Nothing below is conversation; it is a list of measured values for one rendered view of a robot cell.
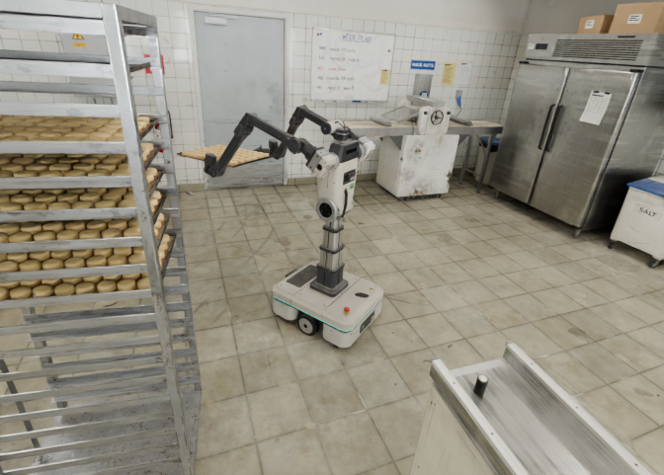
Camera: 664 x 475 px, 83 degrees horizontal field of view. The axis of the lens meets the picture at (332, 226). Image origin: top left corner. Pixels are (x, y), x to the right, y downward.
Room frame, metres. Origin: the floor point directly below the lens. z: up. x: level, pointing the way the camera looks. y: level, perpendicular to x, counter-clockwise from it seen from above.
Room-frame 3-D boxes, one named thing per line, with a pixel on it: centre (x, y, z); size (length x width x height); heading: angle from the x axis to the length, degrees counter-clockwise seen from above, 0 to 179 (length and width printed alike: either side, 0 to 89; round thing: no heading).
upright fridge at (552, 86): (4.51, -2.76, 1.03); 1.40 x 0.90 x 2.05; 22
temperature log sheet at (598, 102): (3.95, -2.53, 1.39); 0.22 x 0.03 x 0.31; 22
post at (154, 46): (1.36, 0.63, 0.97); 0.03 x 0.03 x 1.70; 15
